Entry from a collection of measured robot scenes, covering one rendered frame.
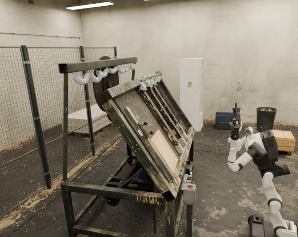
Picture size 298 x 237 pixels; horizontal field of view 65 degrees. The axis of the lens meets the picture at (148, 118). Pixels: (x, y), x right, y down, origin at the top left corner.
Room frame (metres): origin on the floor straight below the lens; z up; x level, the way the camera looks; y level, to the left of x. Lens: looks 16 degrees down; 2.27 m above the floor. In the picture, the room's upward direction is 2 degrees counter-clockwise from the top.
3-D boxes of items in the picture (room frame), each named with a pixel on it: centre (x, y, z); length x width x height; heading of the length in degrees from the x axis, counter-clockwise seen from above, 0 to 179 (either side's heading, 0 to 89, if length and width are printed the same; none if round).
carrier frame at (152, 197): (3.33, 0.12, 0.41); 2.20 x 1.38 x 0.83; 163
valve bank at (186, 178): (2.53, -0.45, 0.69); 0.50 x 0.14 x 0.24; 163
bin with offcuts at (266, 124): (6.15, -3.23, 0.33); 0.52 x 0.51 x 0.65; 158
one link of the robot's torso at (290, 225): (2.17, -1.49, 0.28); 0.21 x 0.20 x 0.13; 68
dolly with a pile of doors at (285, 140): (4.88, -2.92, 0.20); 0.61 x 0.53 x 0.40; 158
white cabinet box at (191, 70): (6.72, -1.30, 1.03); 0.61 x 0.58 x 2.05; 158
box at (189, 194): (2.09, -0.39, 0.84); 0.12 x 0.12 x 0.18; 73
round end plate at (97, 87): (3.36, 0.55, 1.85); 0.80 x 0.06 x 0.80; 163
